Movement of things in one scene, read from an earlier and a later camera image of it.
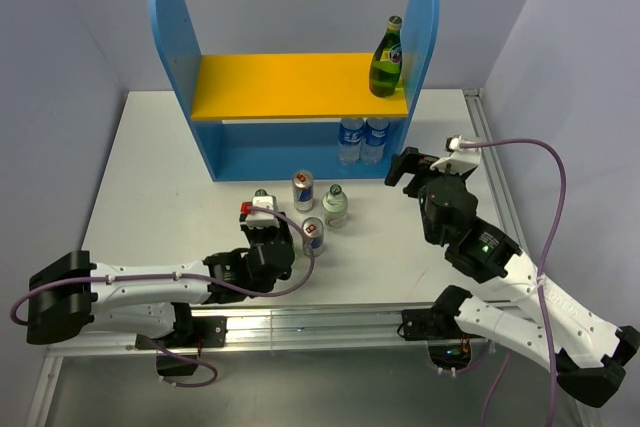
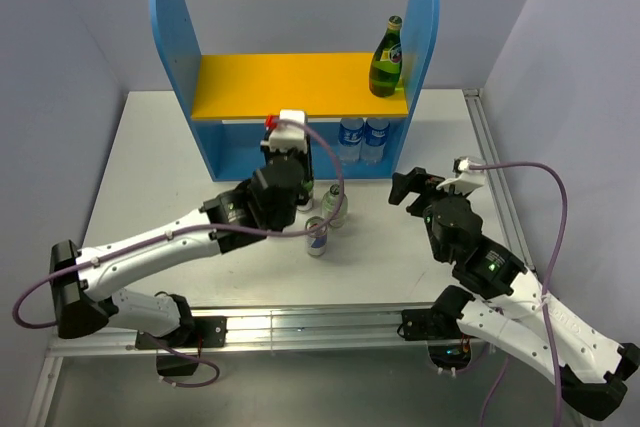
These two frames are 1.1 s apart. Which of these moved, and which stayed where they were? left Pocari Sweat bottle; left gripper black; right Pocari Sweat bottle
Moved: left gripper black
Stayed: left Pocari Sweat bottle; right Pocari Sweat bottle
